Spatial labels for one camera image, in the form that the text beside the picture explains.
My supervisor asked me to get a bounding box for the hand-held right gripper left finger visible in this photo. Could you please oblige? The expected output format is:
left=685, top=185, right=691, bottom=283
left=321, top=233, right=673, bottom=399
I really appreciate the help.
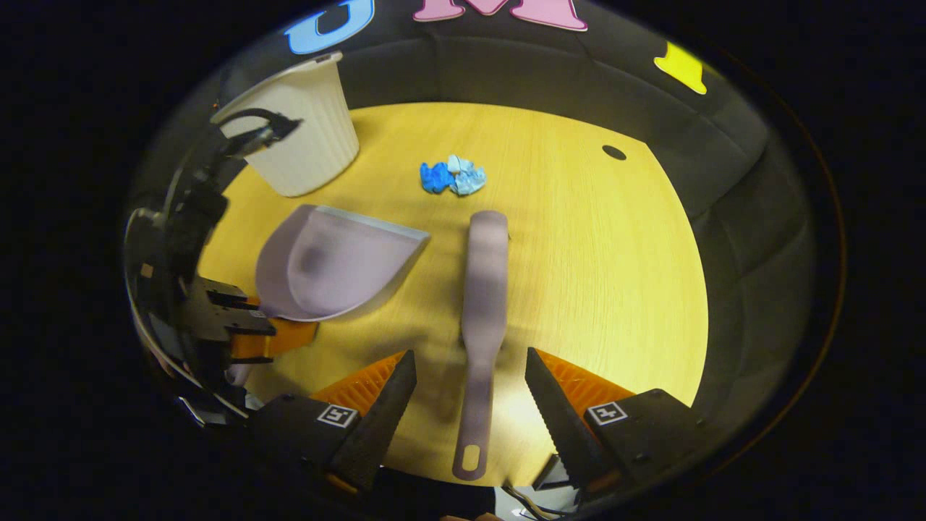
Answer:
left=250, top=350, right=418, bottom=494

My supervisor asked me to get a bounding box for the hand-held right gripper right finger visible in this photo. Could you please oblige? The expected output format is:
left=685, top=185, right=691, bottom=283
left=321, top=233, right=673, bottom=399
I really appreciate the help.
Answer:
left=524, top=347, right=715, bottom=494

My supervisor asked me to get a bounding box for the mauve plastic dustpan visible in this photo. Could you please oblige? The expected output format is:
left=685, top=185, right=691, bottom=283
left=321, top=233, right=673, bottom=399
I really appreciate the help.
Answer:
left=255, top=204, right=431, bottom=323

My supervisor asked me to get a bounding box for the white garbage bin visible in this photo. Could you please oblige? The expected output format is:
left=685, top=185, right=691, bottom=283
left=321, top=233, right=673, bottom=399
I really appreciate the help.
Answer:
left=211, top=51, right=360, bottom=198

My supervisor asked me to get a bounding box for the small mauve broom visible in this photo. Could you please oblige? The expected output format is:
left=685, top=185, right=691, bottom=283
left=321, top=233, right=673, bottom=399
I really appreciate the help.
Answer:
left=452, top=210, right=509, bottom=482

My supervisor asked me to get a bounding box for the pale blue paper trash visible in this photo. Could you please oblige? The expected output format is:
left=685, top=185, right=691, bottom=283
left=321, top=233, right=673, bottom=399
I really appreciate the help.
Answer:
left=447, top=154, right=487, bottom=196

